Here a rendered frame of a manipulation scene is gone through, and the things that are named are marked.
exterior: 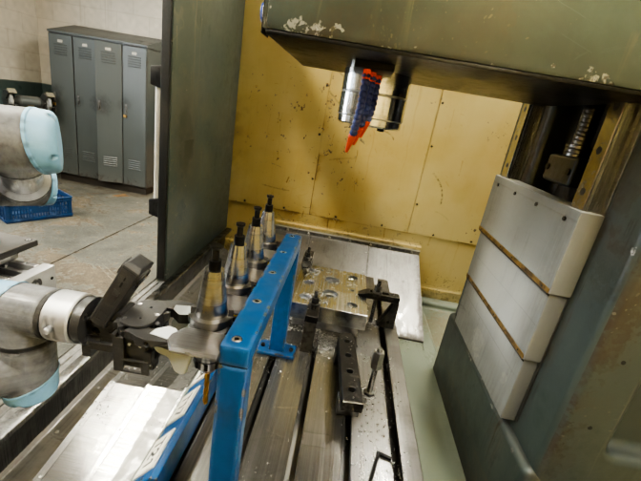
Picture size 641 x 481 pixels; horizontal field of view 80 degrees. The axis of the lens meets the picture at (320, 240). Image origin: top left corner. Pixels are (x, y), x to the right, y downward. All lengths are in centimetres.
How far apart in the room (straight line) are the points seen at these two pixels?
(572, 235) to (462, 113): 126
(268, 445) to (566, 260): 69
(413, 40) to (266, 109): 144
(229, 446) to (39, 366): 32
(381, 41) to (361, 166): 138
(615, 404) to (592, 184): 42
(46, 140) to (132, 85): 484
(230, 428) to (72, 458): 57
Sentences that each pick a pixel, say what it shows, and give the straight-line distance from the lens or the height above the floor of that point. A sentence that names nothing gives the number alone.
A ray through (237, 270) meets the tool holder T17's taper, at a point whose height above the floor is 125.
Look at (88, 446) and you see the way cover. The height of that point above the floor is 73.
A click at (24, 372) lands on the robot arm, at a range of 74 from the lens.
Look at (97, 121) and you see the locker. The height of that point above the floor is 89.
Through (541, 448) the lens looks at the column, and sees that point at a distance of 101.
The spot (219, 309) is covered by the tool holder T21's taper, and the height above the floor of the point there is 124.
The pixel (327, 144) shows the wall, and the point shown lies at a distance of 200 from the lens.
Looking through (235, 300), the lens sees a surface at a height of 122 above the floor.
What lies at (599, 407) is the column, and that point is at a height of 107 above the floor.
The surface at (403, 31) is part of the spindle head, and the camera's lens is 67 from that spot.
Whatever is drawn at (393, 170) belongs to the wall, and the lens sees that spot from 202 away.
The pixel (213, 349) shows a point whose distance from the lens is 51.
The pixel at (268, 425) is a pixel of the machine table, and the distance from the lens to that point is 87.
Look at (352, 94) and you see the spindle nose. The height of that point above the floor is 156.
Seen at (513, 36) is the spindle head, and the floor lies 167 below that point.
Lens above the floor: 152
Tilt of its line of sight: 19 degrees down
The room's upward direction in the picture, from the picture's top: 10 degrees clockwise
